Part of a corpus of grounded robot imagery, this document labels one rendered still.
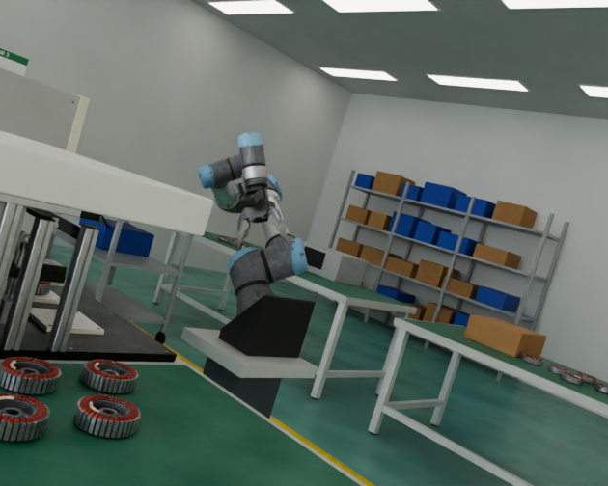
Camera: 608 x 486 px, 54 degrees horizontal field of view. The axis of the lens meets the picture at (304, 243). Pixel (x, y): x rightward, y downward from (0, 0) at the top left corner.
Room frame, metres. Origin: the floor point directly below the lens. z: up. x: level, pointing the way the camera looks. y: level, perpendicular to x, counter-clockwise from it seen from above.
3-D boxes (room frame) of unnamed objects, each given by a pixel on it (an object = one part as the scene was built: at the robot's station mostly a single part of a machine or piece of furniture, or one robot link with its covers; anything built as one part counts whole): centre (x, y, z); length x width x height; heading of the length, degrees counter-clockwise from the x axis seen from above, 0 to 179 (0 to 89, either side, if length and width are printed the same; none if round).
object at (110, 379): (1.23, 0.31, 0.77); 0.11 x 0.11 x 0.04
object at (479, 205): (7.68, -2.00, 1.89); 0.42 x 0.42 x 0.21; 45
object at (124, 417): (1.04, 0.25, 0.77); 0.11 x 0.11 x 0.04
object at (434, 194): (8.05, -1.61, 1.92); 0.42 x 0.42 x 0.28; 49
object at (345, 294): (5.07, 0.12, 0.37); 2.20 x 0.90 x 0.75; 47
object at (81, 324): (1.50, 0.53, 0.78); 0.15 x 0.15 x 0.01; 47
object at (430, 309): (7.69, -2.01, 0.42); 0.40 x 0.36 x 0.28; 137
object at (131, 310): (4.29, 1.27, 0.51); 1.01 x 0.60 x 1.01; 47
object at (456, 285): (7.59, -2.11, 0.86); 0.42 x 0.40 x 0.17; 47
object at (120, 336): (1.57, 0.62, 0.76); 0.64 x 0.47 x 0.02; 47
